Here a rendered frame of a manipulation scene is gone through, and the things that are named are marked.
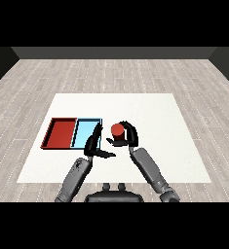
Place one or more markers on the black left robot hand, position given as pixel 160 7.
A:
pixel 93 144

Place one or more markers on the light blue shallow open box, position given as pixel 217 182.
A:
pixel 84 131

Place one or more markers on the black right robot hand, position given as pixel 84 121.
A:
pixel 129 134

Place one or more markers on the red shallow open box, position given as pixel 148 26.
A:
pixel 61 133

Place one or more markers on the small red can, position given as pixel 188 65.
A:
pixel 117 130

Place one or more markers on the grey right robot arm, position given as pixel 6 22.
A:
pixel 153 173

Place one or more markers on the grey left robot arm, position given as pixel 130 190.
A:
pixel 73 179

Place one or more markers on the dark grey robot body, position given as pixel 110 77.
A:
pixel 113 195

